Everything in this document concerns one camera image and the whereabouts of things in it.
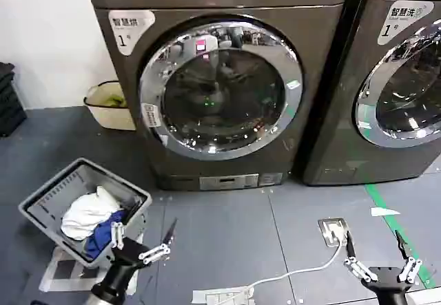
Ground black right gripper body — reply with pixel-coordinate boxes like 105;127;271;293
359;266;415;305

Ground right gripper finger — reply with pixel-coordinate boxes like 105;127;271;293
394;229;423;284
342;230;379;284

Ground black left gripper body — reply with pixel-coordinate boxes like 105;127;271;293
97;236;152;302

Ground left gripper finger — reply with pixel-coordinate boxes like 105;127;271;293
110;211;129;250
138;217;179;264

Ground blue cloth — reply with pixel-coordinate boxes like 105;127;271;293
83;209;127;260

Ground white cloth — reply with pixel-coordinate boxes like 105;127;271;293
61;185;120;242

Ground steel floor socket plate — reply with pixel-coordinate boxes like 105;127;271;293
317;217;350;248

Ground green floor tape line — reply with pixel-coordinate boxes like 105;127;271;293
364;184;437;290

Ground white paper scrap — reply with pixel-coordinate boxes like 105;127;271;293
369;206;402;218

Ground clear floor sheet with black squares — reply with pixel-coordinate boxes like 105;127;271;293
39;245;139;294

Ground grey plastic laundry basket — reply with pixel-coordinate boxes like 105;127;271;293
17;157;153;269

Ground white power strip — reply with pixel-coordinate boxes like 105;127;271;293
192;284;258;305

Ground white waste bin with liner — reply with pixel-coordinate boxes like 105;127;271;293
83;81;137;132

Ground small white printed door sticker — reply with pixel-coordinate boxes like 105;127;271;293
141;102;163;128

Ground yellow-green item in bin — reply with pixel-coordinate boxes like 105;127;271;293
105;94;127;108

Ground grey dryer with washer label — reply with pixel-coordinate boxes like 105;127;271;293
302;0;441;187

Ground black stacked crates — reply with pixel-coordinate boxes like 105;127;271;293
0;61;28;138

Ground round chrome door of washer-label dryer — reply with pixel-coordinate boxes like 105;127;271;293
355;20;441;149

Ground round chrome glass dryer door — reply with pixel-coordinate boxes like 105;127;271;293
137;13;305;162

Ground white number label sticker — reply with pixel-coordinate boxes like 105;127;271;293
107;9;156;57

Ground white number label with green print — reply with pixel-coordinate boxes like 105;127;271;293
377;0;435;47

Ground white power cable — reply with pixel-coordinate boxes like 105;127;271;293
240;230;347;289

